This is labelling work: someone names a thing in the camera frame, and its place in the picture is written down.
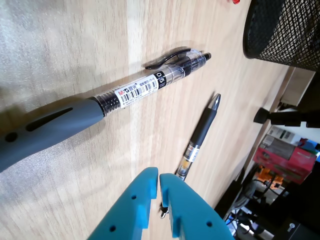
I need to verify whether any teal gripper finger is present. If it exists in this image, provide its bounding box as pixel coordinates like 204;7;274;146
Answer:
159;173;236;240
87;166;159;240

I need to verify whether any black grip gel pen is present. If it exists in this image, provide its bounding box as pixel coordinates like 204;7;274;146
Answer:
159;93;222;219

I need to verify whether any grey grip gel pen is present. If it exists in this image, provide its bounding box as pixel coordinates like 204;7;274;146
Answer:
0;46;212;173

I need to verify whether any black mesh pen holder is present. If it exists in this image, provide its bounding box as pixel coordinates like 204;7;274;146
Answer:
242;0;320;73

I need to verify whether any orange plastic device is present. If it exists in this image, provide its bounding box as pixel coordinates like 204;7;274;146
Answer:
258;166;283;191

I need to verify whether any black box with white logo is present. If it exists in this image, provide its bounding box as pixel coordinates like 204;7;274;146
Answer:
282;216;320;240

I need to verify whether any grey box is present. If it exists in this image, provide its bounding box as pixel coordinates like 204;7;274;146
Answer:
262;134;296;161

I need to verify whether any red cardboard box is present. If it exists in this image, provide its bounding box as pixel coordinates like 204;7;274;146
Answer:
252;146;317;185

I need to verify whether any white box with green label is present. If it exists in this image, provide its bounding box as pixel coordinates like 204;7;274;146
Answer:
268;125;301;141

